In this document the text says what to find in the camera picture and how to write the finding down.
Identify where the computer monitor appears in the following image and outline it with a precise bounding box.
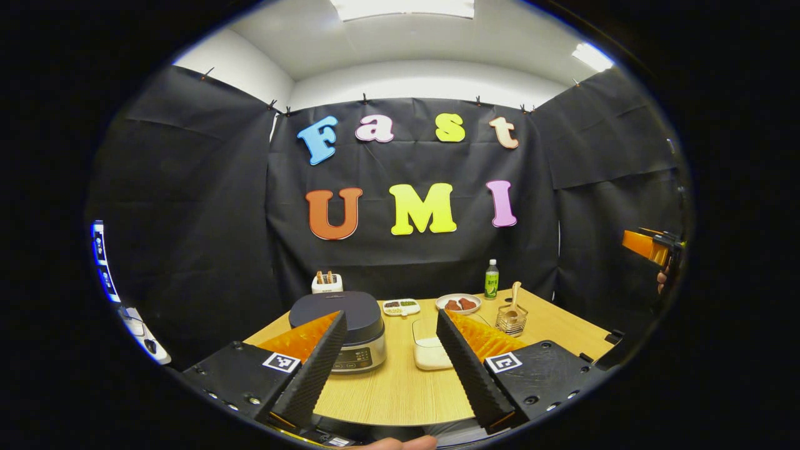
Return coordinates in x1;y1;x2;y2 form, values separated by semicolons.
91;219;121;304

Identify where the small ceiling light panel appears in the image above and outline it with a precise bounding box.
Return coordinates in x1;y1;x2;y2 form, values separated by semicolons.
571;42;615;73

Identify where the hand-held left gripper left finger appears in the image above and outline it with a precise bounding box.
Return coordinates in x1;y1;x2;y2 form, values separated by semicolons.
180;311;349;432

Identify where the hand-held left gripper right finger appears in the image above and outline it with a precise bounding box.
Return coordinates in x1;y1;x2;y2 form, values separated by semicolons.
436;308;611;436

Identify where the wooden spoon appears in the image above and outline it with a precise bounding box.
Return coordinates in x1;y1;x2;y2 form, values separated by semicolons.
503;281;523;320

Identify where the white rice container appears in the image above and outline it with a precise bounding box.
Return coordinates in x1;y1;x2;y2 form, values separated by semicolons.
411;316;454;372

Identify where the white round plate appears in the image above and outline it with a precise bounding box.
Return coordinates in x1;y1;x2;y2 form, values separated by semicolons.
436;293;483;316

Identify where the white side desk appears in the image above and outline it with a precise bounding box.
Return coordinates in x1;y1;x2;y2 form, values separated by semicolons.
118;306;172;366

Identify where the black backdrop cloth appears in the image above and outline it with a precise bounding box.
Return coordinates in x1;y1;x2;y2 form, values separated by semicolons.
86;64;693;369

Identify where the large ceiling light panel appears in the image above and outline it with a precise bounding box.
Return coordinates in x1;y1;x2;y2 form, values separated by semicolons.
329;0;476;21

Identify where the wire chopstick holder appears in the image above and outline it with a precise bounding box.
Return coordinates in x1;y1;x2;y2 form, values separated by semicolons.
495;304;529;339

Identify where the dark grey rice cooker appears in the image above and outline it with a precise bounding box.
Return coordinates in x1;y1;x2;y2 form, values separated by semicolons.
289;291;388;374

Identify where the white toaster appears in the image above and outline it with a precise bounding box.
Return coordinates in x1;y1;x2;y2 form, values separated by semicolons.
311;273;344;295

